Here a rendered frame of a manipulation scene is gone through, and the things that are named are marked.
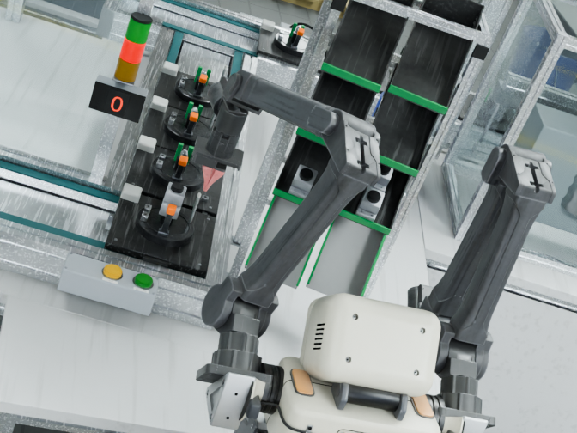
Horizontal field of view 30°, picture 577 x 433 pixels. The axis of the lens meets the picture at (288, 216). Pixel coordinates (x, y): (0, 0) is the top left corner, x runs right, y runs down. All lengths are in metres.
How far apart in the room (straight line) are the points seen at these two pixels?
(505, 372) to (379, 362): 1.65
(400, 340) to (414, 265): 1.21
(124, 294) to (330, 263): 0.50
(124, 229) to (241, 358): 0.75
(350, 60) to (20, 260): 0.85
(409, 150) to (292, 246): 0.65
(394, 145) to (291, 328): 0.52
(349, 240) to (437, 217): 0.81
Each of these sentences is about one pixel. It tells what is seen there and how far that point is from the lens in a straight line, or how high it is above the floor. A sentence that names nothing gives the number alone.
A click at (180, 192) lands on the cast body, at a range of 2.50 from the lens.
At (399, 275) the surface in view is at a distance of 2.97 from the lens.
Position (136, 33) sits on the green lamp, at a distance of 2.45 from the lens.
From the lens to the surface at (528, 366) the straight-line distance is 3.44.
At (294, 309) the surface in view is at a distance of 2.66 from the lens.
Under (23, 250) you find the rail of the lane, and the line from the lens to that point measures 2.45.
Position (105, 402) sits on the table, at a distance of 2.24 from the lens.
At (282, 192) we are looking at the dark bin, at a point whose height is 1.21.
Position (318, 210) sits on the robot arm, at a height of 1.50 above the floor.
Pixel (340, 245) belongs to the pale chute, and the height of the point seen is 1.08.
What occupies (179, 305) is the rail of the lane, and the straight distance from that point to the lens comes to 2.46.
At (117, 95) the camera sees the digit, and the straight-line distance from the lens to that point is 2.52.
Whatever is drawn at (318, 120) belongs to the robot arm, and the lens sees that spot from 1.81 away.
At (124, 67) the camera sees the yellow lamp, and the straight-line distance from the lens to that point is 2.49.
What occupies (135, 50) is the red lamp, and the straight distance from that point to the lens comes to 2.47.
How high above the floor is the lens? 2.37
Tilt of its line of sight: 30 degrees down
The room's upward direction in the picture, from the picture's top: 22 degrees clockwise
